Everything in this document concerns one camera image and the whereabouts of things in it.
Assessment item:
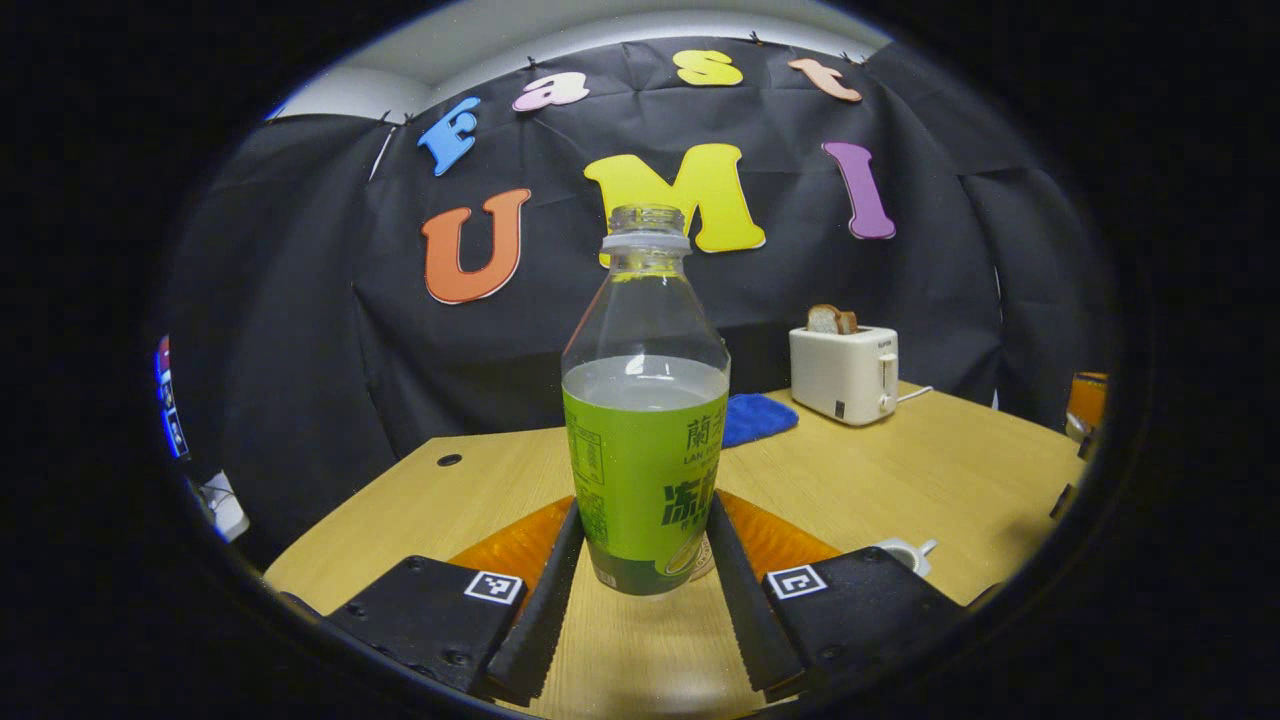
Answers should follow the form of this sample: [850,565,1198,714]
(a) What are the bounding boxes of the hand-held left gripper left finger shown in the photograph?
[325,495,586,706]

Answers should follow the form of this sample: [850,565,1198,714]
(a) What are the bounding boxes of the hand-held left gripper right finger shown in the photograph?
[705,488,966,701]

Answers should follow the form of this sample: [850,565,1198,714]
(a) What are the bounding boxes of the green label water bottle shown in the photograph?
[561,204,732,597]

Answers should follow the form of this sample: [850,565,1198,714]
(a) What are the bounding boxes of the white teacup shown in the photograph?
[875,537,939,579]

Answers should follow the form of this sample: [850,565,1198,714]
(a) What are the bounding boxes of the blue cloth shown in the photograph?
[722,393,800,449]

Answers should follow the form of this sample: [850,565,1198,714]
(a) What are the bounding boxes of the white toaster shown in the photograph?
[789,325,900,428]

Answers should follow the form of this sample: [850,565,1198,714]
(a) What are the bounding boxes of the white side table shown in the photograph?
[195,470,251,543]

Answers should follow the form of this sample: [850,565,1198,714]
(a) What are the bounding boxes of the computer monitor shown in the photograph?
[155,335,191,461]

